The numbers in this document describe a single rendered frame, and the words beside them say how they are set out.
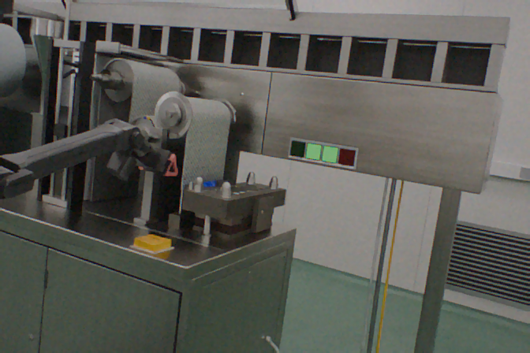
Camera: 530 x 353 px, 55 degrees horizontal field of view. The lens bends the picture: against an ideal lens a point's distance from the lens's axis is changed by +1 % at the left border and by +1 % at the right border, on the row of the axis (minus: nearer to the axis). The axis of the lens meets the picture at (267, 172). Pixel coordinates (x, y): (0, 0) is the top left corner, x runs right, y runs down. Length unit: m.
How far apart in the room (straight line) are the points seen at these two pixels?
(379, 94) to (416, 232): 2.50
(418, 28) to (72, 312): 1.34
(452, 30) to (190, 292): 1.07
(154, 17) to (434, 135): 1.19
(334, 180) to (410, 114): 2.61
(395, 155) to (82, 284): 1.02
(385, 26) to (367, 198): 2.57
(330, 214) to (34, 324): 2.92
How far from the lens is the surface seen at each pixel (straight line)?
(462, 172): 1.62
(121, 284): 1.46
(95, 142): 1.25
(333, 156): 1.71
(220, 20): 1.97
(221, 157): 1.77
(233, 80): 1.90
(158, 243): 1.37
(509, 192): 3.96
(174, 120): 1.60
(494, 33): 1.65
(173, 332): 1.39
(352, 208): 4.17
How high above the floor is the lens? 1.31
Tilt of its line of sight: 7 degrees down
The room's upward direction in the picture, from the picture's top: 8 degrees clockwise
